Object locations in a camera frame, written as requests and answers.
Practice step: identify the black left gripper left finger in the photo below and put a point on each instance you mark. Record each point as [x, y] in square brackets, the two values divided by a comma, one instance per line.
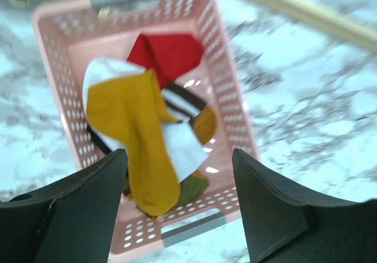
[70, 220]

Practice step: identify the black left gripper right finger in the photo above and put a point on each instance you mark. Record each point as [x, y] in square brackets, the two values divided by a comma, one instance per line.
[285, 221]

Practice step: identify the black sock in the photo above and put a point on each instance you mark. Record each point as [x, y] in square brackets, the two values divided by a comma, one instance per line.
[98, 141]

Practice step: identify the green striped sock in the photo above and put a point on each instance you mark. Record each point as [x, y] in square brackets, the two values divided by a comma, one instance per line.
[191, 188]

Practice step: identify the mustard sock striped cuff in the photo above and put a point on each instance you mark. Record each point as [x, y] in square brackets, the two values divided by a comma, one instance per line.
[131, 110]

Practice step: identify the red sock white pattern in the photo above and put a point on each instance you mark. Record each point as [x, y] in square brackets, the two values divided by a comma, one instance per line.
[169, 55]

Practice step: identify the wooden clothes rack frame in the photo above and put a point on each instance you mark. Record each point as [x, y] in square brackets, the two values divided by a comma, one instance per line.
[325, 20]

